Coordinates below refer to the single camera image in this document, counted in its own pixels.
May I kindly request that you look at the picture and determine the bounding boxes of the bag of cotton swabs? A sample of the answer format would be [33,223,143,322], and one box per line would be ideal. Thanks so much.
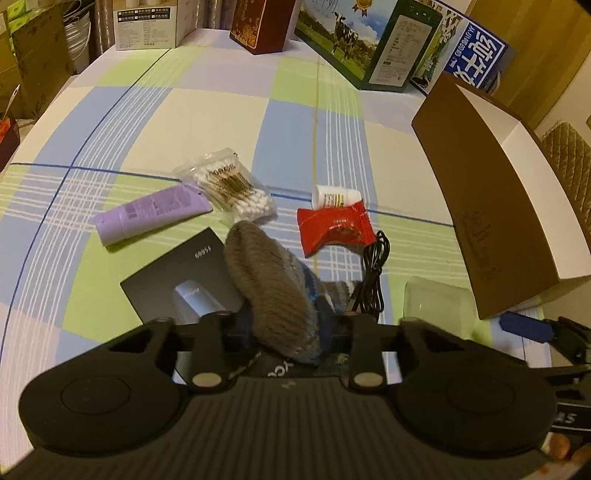
[173,148,278,227]

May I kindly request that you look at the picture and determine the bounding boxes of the person's right hand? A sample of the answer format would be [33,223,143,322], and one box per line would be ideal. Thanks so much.
[545,434,588,467]

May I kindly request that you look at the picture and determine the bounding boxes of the red snack packet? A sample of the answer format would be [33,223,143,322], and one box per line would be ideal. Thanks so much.
[296,199,377,258]

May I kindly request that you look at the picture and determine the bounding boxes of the white printed box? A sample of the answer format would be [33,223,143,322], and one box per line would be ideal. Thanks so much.
[113,0,208,51]

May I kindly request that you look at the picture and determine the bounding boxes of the dark red box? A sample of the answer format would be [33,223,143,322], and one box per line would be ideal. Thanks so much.
[229,0,298,56]

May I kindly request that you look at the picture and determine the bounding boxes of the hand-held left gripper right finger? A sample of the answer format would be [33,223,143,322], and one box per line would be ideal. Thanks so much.
[344,314,468,389]

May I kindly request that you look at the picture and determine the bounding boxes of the white pill bottle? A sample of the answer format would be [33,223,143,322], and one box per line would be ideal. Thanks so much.
[311,185,362,210]

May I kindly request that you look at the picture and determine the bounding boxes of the green milk carton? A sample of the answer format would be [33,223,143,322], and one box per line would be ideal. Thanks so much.
[294,0,446,92]

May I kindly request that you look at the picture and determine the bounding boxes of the clear plastic cup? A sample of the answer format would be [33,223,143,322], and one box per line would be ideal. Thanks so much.
[403,276,478,337]

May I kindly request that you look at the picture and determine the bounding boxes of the grey knitted sock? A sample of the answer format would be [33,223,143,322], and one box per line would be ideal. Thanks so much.
[224,222,365,367]

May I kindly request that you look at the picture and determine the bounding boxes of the plaid tablecloth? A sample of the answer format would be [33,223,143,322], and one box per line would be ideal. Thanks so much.
[0,34,555,393]

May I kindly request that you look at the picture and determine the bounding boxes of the quilted chair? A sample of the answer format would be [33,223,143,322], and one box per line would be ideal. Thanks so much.
[540,121,591,250]

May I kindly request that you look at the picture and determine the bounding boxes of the brown cardboard box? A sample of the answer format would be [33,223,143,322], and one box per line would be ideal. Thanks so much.
[411,73,591,320]

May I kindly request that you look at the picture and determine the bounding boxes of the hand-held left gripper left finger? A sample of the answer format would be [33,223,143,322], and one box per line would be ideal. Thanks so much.
[108,311,241,393]

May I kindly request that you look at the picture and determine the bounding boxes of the red container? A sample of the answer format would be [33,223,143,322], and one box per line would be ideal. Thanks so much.
[0,117,21,171]

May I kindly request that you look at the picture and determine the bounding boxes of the stack of metal buckets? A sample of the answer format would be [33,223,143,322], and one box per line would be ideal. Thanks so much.
[62,7,93,75]

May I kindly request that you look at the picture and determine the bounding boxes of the purple cosmetic tube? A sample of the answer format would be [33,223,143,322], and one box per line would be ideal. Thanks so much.
[95,187,213,245]

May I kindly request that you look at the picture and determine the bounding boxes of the black cable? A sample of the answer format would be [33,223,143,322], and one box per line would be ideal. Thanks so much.
[348,230,392,324]

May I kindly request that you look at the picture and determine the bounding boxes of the brown cardboard carton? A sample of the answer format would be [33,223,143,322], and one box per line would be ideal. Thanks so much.
[11,4,77,121]

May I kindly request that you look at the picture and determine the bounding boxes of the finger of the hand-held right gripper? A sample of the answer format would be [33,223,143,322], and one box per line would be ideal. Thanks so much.
[501,311,591,366]

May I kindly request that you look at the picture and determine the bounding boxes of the black box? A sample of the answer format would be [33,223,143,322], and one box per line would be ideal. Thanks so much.
[120,227,245,326]

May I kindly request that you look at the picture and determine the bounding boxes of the blue and white milk carton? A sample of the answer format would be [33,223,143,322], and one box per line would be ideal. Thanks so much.
[409,0,518,97]

